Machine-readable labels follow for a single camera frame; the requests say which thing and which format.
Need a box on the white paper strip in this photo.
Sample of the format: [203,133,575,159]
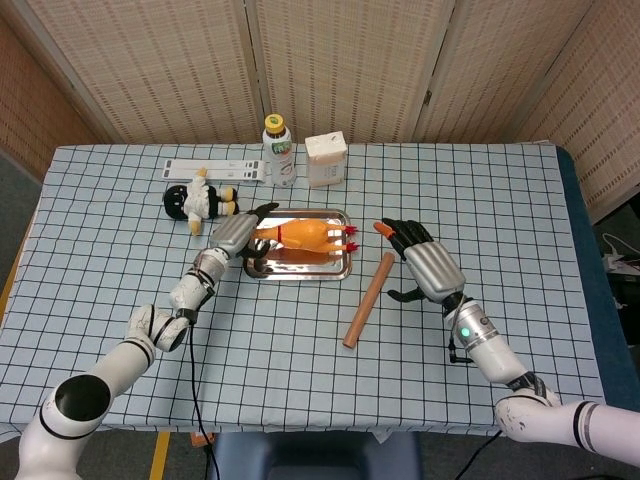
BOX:
[160,158,267,182]

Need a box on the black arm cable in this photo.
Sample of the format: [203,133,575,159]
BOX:
[446,335,475,365]
[185,309,221,480]

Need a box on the blue table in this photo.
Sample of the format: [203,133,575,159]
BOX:
[553,143,640,406]

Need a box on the woven folding screen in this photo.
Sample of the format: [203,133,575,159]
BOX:
[0,0,640,224]

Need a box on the blue checkered tablecloth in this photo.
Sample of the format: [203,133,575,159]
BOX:
[0,142,611,444]

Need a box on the wooden rolling pin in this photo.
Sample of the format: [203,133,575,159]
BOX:
[342,251,396,349]

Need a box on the blue robot base seat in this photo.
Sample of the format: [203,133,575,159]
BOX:
[207,431,421,480]

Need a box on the white cable clutter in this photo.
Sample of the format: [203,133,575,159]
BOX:
[599,232,632,274]

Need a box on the silver metal tray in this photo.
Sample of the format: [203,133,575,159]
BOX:
[242,208,353,281]

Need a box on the black white plush doll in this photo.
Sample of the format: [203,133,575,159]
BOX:
[162,167,240,237]

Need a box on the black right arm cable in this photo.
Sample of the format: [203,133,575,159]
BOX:
[446,335,475,365]

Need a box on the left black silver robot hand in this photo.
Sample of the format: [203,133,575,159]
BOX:
[208,202,280,274]

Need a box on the yellow capped drink bottle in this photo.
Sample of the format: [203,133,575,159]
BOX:
[262,113,299,188]

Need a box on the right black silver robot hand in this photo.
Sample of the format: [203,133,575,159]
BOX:
[373,218,466,305]

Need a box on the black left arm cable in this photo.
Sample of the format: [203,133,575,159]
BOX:
[185,309,221,480]

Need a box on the white tissue pack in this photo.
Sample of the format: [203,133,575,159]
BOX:
[304,130,348,189]

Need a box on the yellow rubber chicken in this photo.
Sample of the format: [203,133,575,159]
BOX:
[252,219,360,254]

